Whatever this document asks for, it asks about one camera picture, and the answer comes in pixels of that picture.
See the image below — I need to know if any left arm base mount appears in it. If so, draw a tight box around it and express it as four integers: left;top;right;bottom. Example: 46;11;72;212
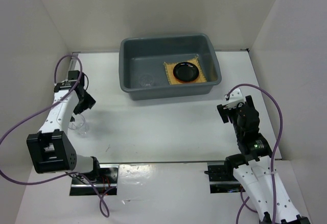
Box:
69;164;119;196

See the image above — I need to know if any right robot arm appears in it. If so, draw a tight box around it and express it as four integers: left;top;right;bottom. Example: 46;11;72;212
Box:
217;89;310;223

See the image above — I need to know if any woven bamboo mat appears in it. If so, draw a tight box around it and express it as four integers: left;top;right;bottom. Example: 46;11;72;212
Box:
163;57;207;85

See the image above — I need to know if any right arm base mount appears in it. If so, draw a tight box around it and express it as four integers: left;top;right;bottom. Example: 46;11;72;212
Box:
204;161;242;194

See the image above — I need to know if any grey plastic bin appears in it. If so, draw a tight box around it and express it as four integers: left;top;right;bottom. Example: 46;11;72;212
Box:
119;34;222;101

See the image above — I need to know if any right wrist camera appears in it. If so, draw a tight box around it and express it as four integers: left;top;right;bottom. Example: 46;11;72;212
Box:
225;88;245;110

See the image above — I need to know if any black round plate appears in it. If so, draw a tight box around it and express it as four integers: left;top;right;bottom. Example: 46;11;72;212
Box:
173;62;200;81

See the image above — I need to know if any orange round plate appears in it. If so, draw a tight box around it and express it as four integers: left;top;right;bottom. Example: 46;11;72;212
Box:
175;79;198;84

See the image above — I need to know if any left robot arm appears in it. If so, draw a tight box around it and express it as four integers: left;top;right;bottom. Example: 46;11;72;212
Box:
27;70;102;183

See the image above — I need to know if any clear glass dish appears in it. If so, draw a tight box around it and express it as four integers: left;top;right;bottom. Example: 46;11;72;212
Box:
138;73;155;88

